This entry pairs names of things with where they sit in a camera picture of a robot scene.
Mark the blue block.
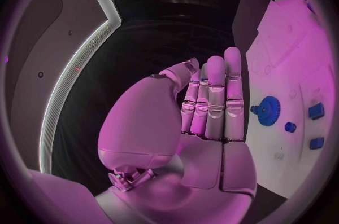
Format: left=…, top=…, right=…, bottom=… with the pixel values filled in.
left=309, top=137, right=326, bottom=150
left=308, top=102, right=326, bottom=121

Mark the white task board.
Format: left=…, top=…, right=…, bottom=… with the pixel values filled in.
left=244, top=0, right=338, bottom=200

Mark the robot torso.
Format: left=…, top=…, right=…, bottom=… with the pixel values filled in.
left=4, top=0, right=123, bottom=175

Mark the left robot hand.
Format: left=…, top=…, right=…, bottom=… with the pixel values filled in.
left=94, top=46, right=259, bottom=224

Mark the blue gear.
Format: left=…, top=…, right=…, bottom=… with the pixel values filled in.
left=257, top=95, right=282, bottom=126

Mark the blue round plug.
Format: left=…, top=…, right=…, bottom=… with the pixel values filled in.
left=284, top=121, right=298, bottom=134

